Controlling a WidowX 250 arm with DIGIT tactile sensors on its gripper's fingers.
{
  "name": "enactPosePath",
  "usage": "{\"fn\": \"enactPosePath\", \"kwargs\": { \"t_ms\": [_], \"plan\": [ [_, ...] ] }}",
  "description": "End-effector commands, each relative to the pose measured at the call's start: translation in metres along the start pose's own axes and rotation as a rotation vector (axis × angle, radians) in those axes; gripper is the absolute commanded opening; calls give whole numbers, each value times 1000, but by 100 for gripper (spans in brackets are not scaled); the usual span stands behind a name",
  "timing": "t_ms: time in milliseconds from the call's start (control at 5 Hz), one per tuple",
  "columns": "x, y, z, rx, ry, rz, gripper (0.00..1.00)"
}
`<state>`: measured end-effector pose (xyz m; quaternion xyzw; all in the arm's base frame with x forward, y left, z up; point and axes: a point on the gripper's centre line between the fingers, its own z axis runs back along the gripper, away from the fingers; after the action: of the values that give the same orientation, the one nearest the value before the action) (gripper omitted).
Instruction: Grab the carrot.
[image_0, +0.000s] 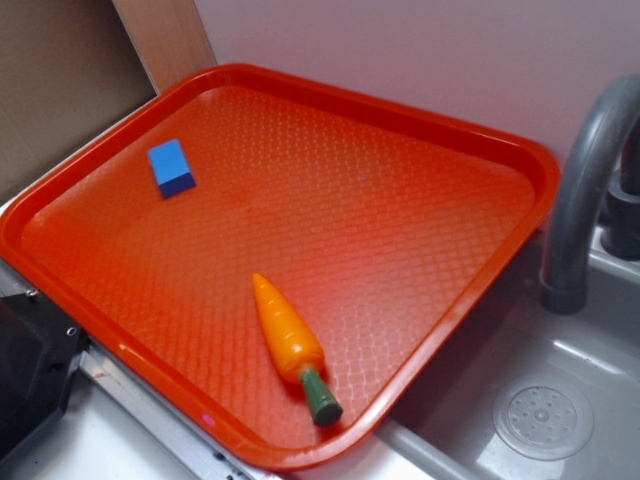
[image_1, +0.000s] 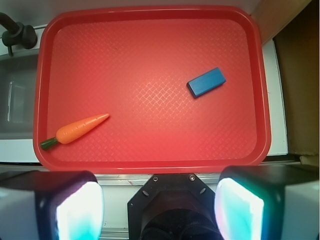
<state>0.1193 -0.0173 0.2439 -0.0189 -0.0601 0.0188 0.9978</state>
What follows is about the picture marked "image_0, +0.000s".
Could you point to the aluminium rail with ruler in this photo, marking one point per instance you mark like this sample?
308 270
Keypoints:
115 427

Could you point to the grey toy sink basin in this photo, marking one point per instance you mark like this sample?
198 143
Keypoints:
443 423

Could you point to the red plastic serving tray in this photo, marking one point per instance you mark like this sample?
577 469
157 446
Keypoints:
381 224

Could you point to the grey curved toy faucet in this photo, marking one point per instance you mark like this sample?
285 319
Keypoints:
601 177

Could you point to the round grey sink drain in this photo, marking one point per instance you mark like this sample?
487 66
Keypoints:
542 421

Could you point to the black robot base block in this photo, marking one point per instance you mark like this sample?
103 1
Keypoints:
41 348

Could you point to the orange toy carrot green stem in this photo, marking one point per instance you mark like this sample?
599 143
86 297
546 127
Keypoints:
295 351

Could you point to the blue rectangular block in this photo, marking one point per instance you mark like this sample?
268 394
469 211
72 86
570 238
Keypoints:
171 169

